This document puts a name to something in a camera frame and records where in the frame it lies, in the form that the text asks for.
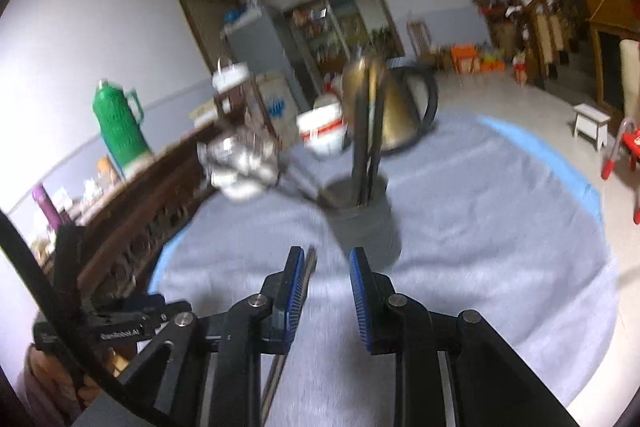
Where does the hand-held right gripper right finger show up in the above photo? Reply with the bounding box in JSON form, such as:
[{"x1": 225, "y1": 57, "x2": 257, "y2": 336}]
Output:
[{"x1": 348, "y1": 247, "x2": 582, "y2": 427}]

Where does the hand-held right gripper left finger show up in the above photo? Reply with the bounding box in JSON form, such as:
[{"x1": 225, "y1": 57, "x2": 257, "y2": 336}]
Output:
[{"x1": 70, "y1": 246, "x2": 307, "y2": 427}]

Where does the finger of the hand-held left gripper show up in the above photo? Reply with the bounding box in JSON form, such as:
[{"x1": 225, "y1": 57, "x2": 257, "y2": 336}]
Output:
[{"x1": 90, "y1": 293, "x2": 194, "y2": 325}]

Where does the grey metal chopstick holder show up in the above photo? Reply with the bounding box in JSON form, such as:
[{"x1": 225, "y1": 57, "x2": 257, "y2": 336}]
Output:
[{"x1": 320, "y1": 174, "x2": 404, "y2": 264}]

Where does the person's left hand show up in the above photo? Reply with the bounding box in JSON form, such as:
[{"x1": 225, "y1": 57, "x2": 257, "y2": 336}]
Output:
[{"x1": 25, "y1": 342, "x2": 132, "y2": 414}]

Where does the carved wooden sideboard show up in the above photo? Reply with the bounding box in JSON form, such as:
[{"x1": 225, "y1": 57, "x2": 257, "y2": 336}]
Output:
[{"x1": 37, "y1": 132, "x2": 301, "y2": 308}]

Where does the white ceramic pot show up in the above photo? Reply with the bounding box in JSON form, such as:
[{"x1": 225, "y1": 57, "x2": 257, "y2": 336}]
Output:
[{"x1": 210, "y1": 167, "x2": 279, "y2": 203}]

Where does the grey tablecloth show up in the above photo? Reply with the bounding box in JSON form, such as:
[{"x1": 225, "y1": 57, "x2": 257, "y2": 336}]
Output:
[{"x1": 155, "y1": 109, "x2": 621, "y2": 427}]

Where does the purple bottle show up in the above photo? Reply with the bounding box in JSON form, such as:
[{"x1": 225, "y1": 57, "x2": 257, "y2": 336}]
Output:
[{"x1": 31, "y1": 184, "x2": 64, "y2": 229}]

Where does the clear plastic bag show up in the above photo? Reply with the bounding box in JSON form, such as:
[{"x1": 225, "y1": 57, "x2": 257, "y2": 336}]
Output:
[{"x1": 197, "y1": 132, "x2": 281, "y2": 182}]

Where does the green thermos jug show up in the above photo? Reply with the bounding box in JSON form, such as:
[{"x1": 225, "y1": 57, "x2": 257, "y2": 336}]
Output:
[{"x1": 92, "y1": 79, "x2": 154, "y2": 170}]

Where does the white chest freezer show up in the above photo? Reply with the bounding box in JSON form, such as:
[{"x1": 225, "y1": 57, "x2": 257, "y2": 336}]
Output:
[{"x1": 254, "y1": 72, "x2": 301, "y2": 148}]

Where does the gold electric kettle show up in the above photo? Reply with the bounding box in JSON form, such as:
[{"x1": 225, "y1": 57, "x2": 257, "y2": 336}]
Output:
[{"x1": 341, "y1": 54, "x2": 440, "y2": 154}]

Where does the blue table cover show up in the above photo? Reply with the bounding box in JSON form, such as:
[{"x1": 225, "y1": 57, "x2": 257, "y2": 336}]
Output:
[{"x1": 149, "y1": 114, "x2": 604, "y2": 290}]

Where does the grey refrigerator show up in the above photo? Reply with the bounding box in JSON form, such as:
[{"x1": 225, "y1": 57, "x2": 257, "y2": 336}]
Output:
[{"x1": 222, "y1": 4, "x2": 311, "y2": 118}]

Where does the wooden chair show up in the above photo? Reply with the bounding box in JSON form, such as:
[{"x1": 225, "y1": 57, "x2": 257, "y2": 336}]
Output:
[{"x1": 407, "y1": 20, "x2": 441, "y2": 68}]

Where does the orange box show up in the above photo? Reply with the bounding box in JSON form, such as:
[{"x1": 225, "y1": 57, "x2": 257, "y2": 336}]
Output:
[{"x1": 449, "y1": 44, "x2": 482, "y2": 74}]

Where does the glass door cabinet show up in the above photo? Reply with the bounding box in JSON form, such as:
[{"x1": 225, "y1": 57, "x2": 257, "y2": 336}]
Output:
[{"x1": 282, "y1": 0, "x2": 406, "y2": 78}]

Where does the small white stool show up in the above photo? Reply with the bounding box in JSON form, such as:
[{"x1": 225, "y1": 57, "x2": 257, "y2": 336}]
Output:
[{"x1": 572, "y1": 103, "x2": 612, "y2": 152}]

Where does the red child chair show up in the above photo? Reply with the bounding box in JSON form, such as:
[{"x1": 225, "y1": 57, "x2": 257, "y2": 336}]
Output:
[{"x1": 601, "y1": 117, "x2": 640, "y2": 226}]

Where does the wooden stair railing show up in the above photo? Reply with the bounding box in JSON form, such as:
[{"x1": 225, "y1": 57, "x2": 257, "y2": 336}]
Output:
[{"x1": 519, "y1": 0, "x2": 592, "y2": 84}]

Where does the black cable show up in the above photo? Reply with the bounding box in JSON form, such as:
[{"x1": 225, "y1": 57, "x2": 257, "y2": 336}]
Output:
[{"x1": 0, "y1": 206, "x2": 177, "y2": 427}]

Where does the white basket with handle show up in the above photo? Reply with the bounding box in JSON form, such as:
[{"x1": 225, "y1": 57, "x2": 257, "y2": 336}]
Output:
[{"x1": 211, "y1": 59, "x2": 250, "y2": 96}]

